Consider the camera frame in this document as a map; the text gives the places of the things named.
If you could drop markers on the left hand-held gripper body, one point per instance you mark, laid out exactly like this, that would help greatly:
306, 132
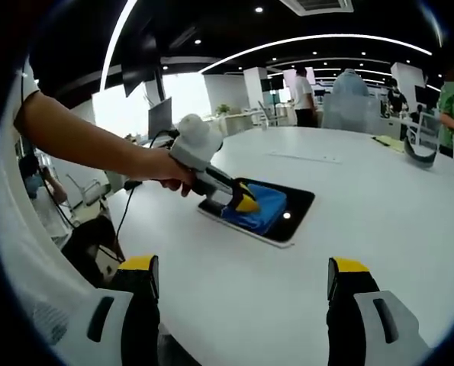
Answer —
196, 141

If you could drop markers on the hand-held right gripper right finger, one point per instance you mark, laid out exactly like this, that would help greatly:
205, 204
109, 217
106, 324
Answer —
345, 316

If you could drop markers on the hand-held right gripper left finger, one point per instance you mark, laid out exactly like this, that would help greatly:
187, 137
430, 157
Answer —
139, 312

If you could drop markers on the blue cleaning cloth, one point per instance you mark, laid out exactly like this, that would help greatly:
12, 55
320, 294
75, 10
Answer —
270, 209

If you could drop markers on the black tablet white frame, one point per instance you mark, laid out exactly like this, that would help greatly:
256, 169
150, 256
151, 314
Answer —
299, 206

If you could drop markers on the person's left hand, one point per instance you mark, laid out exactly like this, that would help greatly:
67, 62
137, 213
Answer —
169, 167

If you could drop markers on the potted green plant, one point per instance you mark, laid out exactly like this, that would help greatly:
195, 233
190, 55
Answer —
223, 109

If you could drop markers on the black desk monitor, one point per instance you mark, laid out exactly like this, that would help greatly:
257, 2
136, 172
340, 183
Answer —
160, 118

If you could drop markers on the slim grey chair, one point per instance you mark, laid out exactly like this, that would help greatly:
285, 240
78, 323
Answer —
266, 114

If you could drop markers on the hanging black screen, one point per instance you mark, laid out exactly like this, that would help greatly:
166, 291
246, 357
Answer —
140, 65

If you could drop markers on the person's white shirt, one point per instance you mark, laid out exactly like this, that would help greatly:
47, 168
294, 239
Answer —
20, 248

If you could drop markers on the grey translucent chair back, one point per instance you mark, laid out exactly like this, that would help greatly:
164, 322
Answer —
350, 112

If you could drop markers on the yellow paper sheet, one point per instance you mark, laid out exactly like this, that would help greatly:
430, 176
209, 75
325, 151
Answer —
388, 143

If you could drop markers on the grey curved band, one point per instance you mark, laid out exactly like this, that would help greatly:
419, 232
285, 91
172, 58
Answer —
421, 160

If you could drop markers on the ceiling air vent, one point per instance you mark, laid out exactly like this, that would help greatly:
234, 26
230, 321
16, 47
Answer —
318, 4

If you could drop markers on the white mesh office chair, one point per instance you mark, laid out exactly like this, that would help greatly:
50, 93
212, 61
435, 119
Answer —
427, 127

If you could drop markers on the white frame chair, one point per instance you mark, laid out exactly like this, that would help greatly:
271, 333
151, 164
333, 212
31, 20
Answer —
87, 192

